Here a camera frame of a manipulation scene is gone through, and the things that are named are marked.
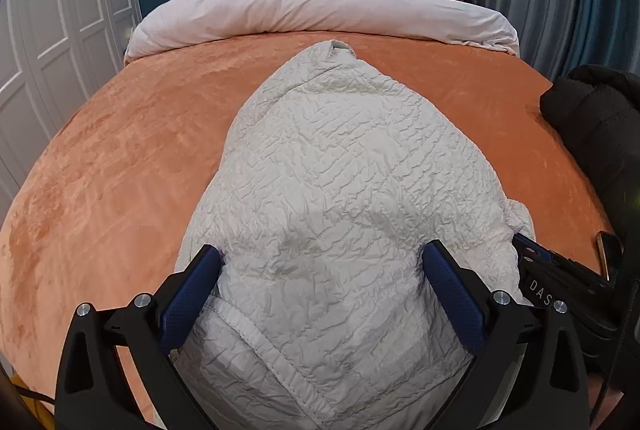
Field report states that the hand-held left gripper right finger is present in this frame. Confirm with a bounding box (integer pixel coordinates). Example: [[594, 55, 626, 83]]
[[422, 240, 591, 430]]

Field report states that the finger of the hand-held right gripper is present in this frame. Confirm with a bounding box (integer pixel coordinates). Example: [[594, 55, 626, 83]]
[[512, 232, 609, 291]]

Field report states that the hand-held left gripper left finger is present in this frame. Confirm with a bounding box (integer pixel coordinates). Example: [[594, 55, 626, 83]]
[[54, 244, 223, 430]]

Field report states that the white quilted jacket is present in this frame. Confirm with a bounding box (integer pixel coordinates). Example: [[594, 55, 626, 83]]
[[172, 40, 536, 430]]

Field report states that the dark smartphone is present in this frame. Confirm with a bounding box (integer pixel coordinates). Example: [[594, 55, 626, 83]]
[[595, 232, 624, 283]]

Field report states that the black padded jacket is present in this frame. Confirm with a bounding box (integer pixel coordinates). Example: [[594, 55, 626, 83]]
[[539, 64, 640, 215]]

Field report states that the orange bed sheet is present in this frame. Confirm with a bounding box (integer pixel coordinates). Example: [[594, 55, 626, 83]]
[[0, 31, 618, 411]]

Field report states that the white wardrobe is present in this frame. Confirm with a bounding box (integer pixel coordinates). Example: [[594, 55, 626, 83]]
[[0, 0, 143, 205]]

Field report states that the pale pink duvet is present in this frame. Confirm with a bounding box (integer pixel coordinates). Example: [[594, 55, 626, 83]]
[[123, 0, 520, 64]]

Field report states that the black cable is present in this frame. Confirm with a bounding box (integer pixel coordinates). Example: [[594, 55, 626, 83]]
[[590, 277, 640, 430]]

